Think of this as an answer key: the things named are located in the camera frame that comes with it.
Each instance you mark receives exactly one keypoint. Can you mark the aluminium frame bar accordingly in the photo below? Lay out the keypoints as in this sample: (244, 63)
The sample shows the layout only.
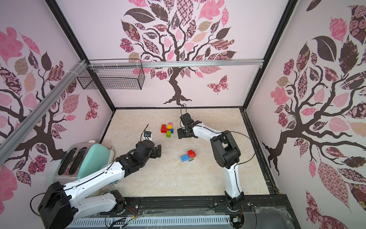
(19, 134)
(234, 62)

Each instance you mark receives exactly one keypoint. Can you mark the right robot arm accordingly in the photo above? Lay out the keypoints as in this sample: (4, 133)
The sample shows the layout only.
(225, 151)

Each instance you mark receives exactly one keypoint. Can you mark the aluminium frame bar left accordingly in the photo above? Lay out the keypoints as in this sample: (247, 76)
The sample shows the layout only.
(19, 134)

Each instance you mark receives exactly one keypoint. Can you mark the white slotted cable duct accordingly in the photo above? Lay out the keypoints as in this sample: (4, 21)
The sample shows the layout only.
(149, 222)

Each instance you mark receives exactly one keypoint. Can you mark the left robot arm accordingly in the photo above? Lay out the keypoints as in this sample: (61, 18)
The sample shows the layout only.
(62, 204)

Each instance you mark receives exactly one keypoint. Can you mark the mint green toaster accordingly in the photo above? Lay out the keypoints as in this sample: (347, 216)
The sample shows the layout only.
(81, 160)

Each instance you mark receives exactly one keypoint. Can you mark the long blue lego brick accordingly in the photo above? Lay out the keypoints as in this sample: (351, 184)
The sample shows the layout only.
(185, 158)

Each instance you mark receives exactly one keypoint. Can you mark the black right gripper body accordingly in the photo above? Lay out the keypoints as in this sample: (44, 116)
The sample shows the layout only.
(183, 133)

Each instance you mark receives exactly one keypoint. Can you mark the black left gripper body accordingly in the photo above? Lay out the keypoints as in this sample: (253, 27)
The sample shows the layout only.
(143, 161)

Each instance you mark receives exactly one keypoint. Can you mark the tall red lego brick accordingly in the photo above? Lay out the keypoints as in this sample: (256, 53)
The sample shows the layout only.
(191, 154)

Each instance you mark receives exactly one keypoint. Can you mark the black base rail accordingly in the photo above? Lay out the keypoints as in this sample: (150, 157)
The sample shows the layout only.
(255, 212)

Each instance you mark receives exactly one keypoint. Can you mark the long red lego brick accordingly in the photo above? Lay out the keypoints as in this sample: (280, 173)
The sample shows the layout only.
(164, 128)

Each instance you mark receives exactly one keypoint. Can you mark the aluminium frame bar back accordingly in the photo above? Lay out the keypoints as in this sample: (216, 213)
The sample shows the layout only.
(234, 62)

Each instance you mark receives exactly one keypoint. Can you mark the black wire basket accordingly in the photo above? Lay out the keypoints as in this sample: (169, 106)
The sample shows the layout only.
(118, 74)

